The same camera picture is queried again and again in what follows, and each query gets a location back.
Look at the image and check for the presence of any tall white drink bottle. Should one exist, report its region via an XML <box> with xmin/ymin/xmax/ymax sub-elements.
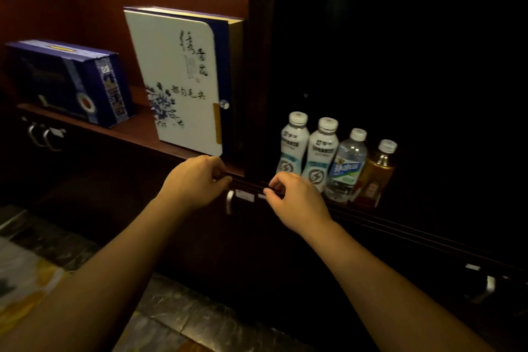
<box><xmin>276</xmin><ymin>111</ymin><xmax>310</xmax><ymax>176</ymax></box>

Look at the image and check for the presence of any person's right forearm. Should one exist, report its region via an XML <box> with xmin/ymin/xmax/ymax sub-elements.
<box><xmin>304</xmin><ymin>220</ymin><xmax>496</xmax><ymax>352</ymax></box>

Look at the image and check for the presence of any person's left hand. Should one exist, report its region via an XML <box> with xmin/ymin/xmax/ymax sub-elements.
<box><xmin>157</xmin><ymin>155</ymin><xmax>234</xmax><ymax>213</ymax></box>

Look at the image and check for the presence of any person's right hand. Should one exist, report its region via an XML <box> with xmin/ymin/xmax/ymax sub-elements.
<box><xmin>263</xmin><ymin>171</ymin><xmax>336</xmax><ymax>241</ymax></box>

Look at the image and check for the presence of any white floral gift box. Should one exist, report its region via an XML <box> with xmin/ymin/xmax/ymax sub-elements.
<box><xmin>124</xmin><ymin>6</ymin><xmax>244</xmax><ymax>158</ymax></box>

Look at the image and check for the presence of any clear water bottle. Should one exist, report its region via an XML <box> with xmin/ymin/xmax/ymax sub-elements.
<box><xmin>324</xmin><ymin>128</ymin><xmax>368</xmax><ymax>203</ymax></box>

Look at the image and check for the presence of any dark wooden cabinet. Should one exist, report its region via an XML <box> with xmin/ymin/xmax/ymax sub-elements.
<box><xmin>0</xmin><ymin>0</ymin><xmax>528</xmax><ymax>352</ymax></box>

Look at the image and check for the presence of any person's left forearm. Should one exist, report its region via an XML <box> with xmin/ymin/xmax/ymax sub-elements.
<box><xmin>0</xmin><ymin>197</ymin><xmax>184</xmax><ymax>352</ymax></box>

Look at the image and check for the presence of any amber tea bottle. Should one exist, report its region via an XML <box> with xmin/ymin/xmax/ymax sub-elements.
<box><xmin>351</xmin><ymin>139</ymin><xmax>398</xmax><ymax>210</ymax></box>

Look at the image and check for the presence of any blue patterned gift box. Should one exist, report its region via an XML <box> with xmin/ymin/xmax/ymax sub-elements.
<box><xmin>4</xmin><ymin>39</ymin><xmax>135</xmax><ymax>129</ymax></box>

